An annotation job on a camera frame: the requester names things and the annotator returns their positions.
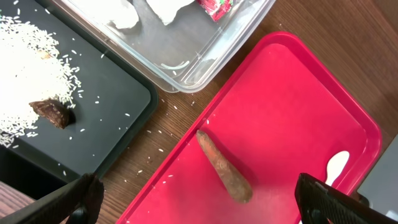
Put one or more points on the red snack wrapper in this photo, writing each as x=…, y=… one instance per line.
x=216, y=9

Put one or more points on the white rice pile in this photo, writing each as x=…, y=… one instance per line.
x=32, y=69

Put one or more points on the red serving tray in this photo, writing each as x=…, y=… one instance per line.
x=280, y=114

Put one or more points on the white napkin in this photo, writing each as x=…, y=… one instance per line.
x=123, y=14

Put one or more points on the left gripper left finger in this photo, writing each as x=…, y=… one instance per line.
x=77, y=202

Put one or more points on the brown carrot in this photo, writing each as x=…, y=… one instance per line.
x=235, y=183

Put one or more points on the brown food scrap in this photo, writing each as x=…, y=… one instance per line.
x=52, y=110

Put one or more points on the white plastic spoon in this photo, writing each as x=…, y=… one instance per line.
x=335, y=166

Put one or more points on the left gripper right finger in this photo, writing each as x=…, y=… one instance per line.
x=318, y=203

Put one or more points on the clear plastic bin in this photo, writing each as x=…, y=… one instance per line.
x=184, y=55

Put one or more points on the black waste tray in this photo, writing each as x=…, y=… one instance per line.
x=113, y=104

